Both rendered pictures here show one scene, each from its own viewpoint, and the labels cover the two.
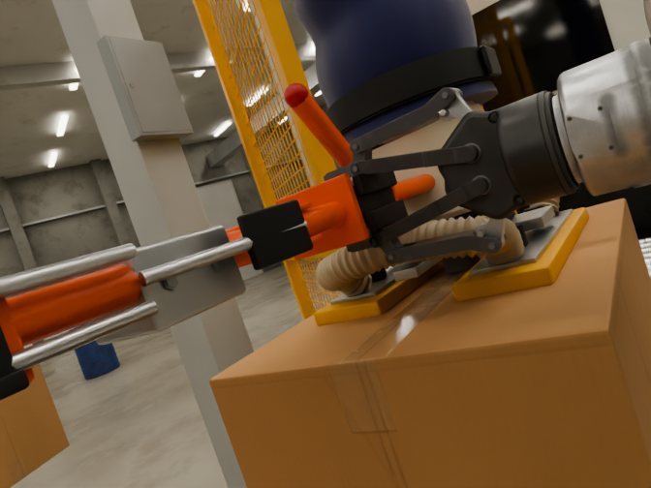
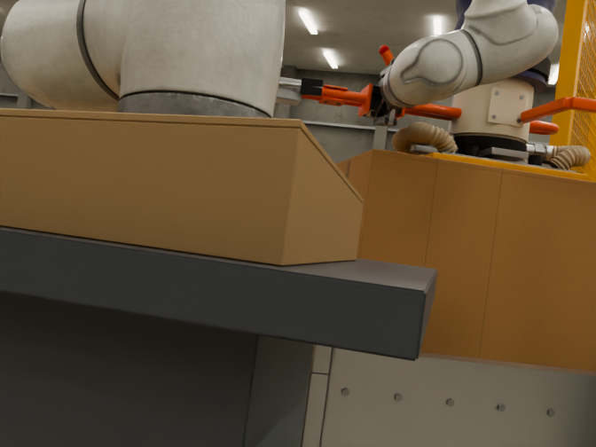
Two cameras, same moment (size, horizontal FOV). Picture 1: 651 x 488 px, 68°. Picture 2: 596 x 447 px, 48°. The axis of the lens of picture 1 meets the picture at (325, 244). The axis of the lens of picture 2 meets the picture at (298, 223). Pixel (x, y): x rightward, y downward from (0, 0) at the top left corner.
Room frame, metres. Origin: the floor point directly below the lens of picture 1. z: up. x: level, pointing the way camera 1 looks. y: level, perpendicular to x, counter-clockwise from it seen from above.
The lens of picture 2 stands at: (-0.63, -0.99, 0.77)
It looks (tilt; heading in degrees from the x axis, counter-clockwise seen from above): 1 degrees up; 47
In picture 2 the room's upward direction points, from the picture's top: 7 degrees clockwise
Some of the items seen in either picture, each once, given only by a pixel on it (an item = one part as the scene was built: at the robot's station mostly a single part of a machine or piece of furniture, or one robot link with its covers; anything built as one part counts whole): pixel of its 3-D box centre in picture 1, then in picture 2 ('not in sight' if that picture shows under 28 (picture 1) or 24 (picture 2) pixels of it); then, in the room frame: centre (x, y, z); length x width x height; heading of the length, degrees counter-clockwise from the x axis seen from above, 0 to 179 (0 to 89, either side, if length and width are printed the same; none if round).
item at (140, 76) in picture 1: (147, 89); not in sight; (1.50, 0.36, 1.62); 0.20 x 0.05 x 0.30; 144
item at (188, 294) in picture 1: (162, 283); (285, 90); (0.29, 0.10, 1.07); 0.07 x 0.07 x 0.04; 54
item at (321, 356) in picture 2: not in sight; (294, 323); (0.36, 0.05, 0.58); 0.70 x 0.03 x 0.06; 54
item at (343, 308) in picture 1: (399, 266); not in sight; (0.73, -0.09, 0.97); 0.34 x 0.10 x 0.05; 144
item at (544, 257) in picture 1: (528, 234); (503, 162); (0.61, -0.25, 0.97); 0.34 x 0.10 x 0.05; 144
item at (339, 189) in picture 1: (342, 211); (381, 103); (0.47, -0.03, 1.08); 0.10 x 0.08 x 0.06; 54
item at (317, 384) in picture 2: not in sight; (287, 372); (0.36, 0.05, 0.48); 0.70 x 0.03 x 0.15; 54
